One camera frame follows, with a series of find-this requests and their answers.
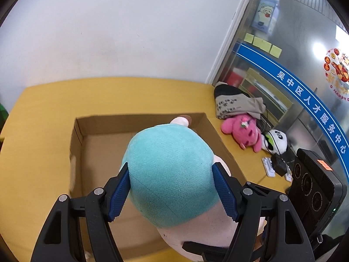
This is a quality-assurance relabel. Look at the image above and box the blue banner stripe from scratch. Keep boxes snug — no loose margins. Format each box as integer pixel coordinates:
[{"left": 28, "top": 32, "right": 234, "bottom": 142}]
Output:
[{"left": 236, "top": 42, "right": 349, "bottom": 159}]

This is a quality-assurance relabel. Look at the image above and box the red festive window sticker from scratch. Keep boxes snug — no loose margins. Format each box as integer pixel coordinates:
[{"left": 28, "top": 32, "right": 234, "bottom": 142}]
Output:
[{"left": 323, "top": 48, "right": 349, "bottom": 95}]

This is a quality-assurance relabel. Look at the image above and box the panda plush toy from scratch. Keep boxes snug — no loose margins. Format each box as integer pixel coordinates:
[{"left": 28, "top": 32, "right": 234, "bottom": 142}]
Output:
[{"left": 261, "top": 129, "right": 289, "bottom": 155}]

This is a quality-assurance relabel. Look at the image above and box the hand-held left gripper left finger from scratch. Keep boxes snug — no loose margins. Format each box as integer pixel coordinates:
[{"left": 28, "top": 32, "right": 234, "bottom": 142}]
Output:
[{"left": 31, "top": 162, "right": 130, "bottom": 262}]

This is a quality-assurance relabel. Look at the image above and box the black cable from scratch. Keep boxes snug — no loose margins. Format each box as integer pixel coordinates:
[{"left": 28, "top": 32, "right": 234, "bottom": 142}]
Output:
[{"left": 258, "top": 111, "right": 274, "bottom": 145}]

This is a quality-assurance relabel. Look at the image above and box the teal and pink plush toy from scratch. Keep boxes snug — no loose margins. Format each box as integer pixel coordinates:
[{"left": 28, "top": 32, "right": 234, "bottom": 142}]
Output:
[{"left": 120, "top": 115, "right": 267, "bottom": 251}]

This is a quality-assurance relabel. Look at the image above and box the cartoon wall poster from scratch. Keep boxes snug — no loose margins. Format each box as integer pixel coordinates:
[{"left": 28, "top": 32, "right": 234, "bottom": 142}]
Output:
[{"left": 251, "top": 0, "right": 280, "bottom": 35}]

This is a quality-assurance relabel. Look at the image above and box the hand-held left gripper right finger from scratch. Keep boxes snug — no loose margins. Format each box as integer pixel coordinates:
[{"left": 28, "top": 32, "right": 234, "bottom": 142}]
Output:
[{"left": 212, "top": 162, "right": 315, "bottom": 262}]

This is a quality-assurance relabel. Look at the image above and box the green object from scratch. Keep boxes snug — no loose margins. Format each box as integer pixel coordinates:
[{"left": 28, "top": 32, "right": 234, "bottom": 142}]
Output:
[{"left": 0, "top": 102, "right": 9, "bottom": 124}]

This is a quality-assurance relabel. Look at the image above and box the folded grey and black clothing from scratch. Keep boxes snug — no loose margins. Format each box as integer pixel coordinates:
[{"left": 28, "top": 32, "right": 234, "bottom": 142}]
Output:
[{"left": 213, "top": 82, "right": 266, "bottom": 121}]

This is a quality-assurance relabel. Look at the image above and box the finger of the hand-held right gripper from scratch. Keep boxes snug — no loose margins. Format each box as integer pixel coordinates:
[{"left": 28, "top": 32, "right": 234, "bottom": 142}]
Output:
[{"left": 182, "top": 241, "right": 229, "bottom": 255}]

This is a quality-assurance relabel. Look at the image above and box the brown cardboard box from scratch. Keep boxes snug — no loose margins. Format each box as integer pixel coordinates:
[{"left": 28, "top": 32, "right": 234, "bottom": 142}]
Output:
[{"left": 68, "top": 112, "right": 247, "bottom": 262}]

